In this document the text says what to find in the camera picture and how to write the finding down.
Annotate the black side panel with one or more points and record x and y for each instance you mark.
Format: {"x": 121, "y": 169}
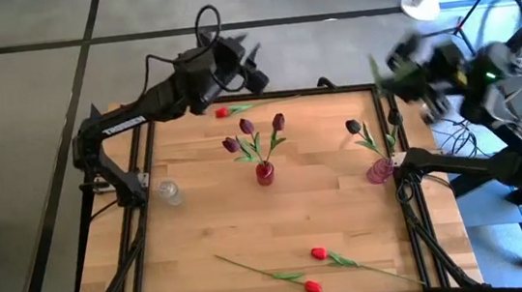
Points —
{"x": 95, "y": 116}

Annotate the black aluminium table frame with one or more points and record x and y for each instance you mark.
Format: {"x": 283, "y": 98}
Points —
{"x": 294, "y": 92}

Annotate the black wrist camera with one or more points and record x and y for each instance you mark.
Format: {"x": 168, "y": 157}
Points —
{"x": 229, "y": 53}
{"x": 404, "y": 49}

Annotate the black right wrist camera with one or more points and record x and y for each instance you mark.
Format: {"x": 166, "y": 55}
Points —
{"x": 404, "y": 49}

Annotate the red glass vase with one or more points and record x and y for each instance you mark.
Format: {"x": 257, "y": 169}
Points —
{"x": 265, "y": 175}

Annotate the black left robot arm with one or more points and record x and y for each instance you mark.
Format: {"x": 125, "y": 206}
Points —
{"x": 125, "y": 124}

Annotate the white mounting plate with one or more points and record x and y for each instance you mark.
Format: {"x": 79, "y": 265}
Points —
{"x": 143, "y": 180}
{"x": 397, "y": 159}

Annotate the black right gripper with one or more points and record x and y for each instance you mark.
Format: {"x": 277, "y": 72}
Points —
{"x": 447, "y": 70}

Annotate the pink ribbed glass vase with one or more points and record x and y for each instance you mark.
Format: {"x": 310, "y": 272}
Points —
{"x": 380, "y": 171}

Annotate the clear glass vase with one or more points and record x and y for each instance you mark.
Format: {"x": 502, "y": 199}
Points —
{"x": 168, "y": 192}

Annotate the purple tulip flower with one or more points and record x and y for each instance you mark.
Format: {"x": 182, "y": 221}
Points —
{"x": 231, "y": 144}
{"x": 246, "y": 126}

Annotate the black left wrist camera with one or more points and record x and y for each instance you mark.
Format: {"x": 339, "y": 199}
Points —
{"x": 229, "y": 53}

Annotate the black frame clamp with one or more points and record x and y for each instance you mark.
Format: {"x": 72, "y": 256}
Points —
{"x": 325, "y": 82}

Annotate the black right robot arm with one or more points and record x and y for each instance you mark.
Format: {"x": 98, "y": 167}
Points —
{"x": 462, "y": 166}

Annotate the red tulip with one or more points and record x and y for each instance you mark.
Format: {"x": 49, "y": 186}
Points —
{"x": 278, "y": 122}

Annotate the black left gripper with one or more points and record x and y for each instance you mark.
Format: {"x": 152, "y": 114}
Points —
{"x": 201, "y": 82}

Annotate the red tulip flower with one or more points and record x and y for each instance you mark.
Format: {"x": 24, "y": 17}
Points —
{"x": 222, "y": 112}
{"x": 312, "y": 287}
{"x": 318, "y": 253}

